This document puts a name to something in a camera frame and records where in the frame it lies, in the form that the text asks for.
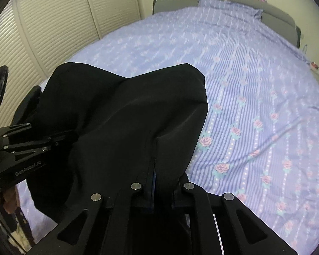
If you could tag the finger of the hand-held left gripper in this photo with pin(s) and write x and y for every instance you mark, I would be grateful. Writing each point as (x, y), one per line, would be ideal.
(42, 151)
(18, 130)

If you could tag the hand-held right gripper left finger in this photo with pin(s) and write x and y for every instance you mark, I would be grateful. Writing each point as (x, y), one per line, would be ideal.
(152, 188)

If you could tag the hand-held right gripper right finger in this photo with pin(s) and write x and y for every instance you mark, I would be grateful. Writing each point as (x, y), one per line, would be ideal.
(187, 191)

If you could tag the black pants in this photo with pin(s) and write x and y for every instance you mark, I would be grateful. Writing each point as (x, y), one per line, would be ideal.
(117, 117)

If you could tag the person's left hand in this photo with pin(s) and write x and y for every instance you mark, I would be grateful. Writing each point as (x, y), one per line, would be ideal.
(10, 198)

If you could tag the cream louvered wardrobe door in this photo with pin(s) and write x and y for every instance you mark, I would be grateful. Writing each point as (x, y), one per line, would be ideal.
(53, 24)
(111, 2)
(13, 50)

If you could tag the bed with purple floral sheet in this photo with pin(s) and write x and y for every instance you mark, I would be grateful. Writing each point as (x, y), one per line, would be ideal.
(250, 98)

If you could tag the small red item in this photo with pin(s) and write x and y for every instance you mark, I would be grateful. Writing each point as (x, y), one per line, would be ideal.
(314, 65)

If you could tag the clear bottle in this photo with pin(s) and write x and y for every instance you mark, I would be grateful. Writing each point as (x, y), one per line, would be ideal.
(305, 49)

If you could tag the grey padded headboard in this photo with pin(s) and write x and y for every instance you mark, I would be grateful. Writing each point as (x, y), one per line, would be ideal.
(172, 2)

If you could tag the purple floral pillow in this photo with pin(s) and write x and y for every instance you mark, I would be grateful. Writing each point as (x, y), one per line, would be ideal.
(228, 6)

